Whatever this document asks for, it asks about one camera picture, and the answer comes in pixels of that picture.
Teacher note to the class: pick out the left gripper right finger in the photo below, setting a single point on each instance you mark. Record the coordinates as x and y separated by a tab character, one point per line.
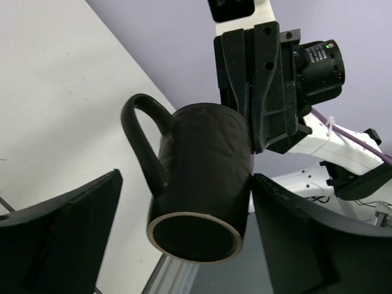
310	249

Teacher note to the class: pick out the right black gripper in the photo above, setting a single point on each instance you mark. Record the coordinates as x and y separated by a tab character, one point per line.
256	77

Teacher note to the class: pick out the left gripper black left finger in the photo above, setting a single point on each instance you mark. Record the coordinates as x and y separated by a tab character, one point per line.
57	246

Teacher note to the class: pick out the dark grey mug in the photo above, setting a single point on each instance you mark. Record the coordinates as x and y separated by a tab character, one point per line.
198	164

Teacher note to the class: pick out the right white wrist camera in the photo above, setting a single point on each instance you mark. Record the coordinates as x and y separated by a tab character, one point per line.
230	15

